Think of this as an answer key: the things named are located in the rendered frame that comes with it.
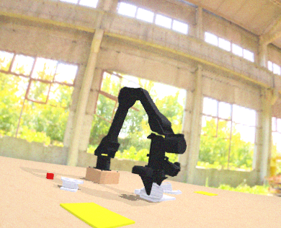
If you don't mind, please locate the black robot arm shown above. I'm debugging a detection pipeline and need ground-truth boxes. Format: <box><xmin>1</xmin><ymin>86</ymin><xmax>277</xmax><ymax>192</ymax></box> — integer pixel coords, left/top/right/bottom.
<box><xmin>94</xmin><ymin>86</ymin><xmax>187</xmax><ymax>177</ymax></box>

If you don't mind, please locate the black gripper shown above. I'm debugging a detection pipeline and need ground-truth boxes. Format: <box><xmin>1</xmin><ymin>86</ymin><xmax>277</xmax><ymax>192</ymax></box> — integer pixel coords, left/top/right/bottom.
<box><xmin>131</xmin><ymin>151</ymin><xmax>170</xmax><ymax>196</ymax></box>

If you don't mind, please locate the small red block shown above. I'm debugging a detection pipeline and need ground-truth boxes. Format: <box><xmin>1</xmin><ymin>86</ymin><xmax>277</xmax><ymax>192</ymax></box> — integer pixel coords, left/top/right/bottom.
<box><xmin>46</xmin><ymin>173</ymin><xmax>54</xmax><ymax>180</ymax></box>

